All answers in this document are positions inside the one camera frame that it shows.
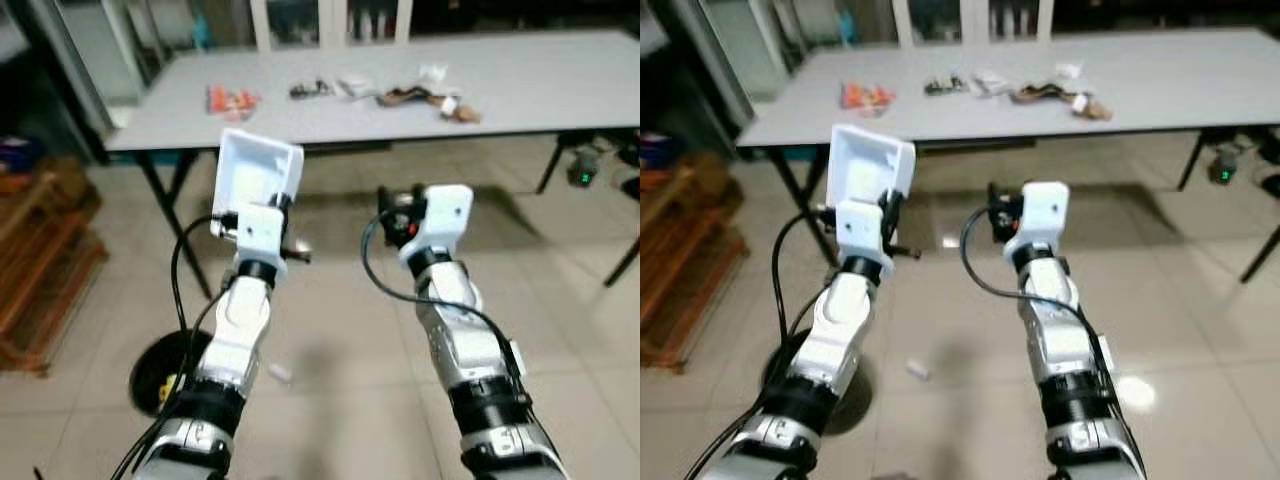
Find crumpled plastic trash wrappers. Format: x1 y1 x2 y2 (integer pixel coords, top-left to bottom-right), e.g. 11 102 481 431
155 372 187 412

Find brown and white wrapper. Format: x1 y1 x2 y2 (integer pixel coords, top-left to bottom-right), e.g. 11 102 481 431
439 95 482 125
1069 92 1114 124

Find long brown wrapper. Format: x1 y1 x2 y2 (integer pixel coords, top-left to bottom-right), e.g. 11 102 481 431
1009 83 1082 107
376 85 452 110

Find orange snack wrapper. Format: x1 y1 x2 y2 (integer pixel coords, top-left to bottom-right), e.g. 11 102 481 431
206 85 264 122
839 81 897 112

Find white table with black legs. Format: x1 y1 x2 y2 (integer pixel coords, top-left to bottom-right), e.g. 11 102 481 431
735 25 1280 286
104 28 641 301

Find black device with green light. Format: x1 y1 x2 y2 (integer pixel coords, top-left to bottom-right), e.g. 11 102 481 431
1204 140 1252 187
564 145 607 190

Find wooden slatted shoe rack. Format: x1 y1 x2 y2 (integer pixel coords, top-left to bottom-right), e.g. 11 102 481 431
0 158 110 377
640 158 752 374

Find blue printed box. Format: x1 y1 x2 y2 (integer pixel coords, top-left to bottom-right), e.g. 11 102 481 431
640 130 674 170
0 135 47 174

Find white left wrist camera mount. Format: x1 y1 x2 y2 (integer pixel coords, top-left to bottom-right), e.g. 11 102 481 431
837 199 895 264
234 203 289 267

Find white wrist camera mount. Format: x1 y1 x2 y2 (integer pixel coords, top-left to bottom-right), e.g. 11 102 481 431
399 185 475 272
1003 181 1070 264
837 199 895 264
234 203 289 267

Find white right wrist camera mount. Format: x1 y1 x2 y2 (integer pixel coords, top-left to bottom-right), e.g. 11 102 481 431
1003 181 1070 264
399 185 475 272

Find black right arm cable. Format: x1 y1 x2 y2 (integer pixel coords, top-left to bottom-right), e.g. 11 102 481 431
960 205 1127 401
360 214 527 401

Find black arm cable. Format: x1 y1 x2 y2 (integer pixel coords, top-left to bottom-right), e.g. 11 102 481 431
360 214 527 401
960 205 1127 401
685 204 843 480
110 211 241 480

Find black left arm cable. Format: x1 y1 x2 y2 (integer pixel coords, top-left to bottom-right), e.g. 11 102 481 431
685 204 843 480
110 211 241 480

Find white chair frame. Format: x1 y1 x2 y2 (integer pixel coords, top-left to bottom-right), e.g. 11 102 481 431
249 0 337 52
891 0 977 47
343 0 414 47
984 0 1057 44

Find grey glass door frame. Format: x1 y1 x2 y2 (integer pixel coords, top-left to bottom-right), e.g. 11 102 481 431
30 0 153 133
665 0 793 113

